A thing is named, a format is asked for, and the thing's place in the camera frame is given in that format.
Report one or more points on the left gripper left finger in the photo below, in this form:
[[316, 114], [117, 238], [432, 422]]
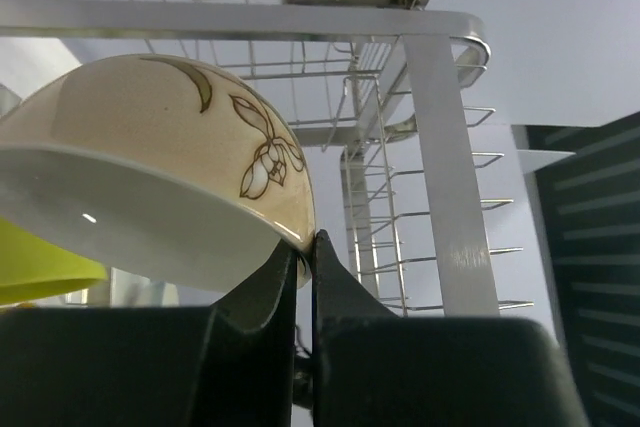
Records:
[[227, 364]]

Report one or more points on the lime green bowl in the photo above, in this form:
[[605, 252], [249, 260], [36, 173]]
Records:
[[33, 269]]

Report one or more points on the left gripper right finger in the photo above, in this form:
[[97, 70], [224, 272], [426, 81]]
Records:
[[375, 368]]

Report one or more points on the beige patterned bowl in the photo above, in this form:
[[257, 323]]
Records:
[[162, 166]]

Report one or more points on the stainless steel dish rack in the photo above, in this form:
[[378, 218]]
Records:
[[462, 253]]

